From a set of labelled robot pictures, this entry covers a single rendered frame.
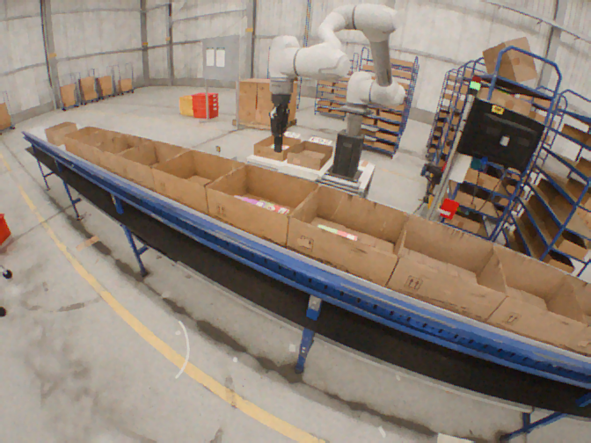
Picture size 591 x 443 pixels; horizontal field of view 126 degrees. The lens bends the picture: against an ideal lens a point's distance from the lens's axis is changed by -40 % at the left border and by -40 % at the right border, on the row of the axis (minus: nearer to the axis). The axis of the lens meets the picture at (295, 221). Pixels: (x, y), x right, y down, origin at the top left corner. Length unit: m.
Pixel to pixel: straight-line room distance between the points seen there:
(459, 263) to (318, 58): 0.97
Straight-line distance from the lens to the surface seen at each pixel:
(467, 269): 1.22
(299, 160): 2.01
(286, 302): 1.14
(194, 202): 1.18
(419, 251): 1.16
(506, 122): 1.47
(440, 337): 1.03
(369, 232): 1.14
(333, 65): 0.84
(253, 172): 1.26
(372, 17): 1.32
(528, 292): 1.37
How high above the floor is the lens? 1.55
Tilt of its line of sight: 36 degrees down
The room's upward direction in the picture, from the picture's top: 6 degrees clockwise
